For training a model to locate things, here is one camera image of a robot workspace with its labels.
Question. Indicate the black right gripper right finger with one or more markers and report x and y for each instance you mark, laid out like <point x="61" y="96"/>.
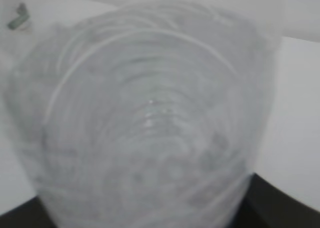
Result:
<point x="266" y="206"/>

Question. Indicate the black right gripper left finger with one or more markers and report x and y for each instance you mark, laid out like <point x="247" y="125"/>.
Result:
<point x="31" y="214"/>

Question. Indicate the clear plastic water bottle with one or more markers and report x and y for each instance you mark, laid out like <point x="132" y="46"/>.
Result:
<point x="146" y="116"/>

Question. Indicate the white paper cup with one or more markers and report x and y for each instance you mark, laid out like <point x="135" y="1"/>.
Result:
<point x="14" y="16"/>

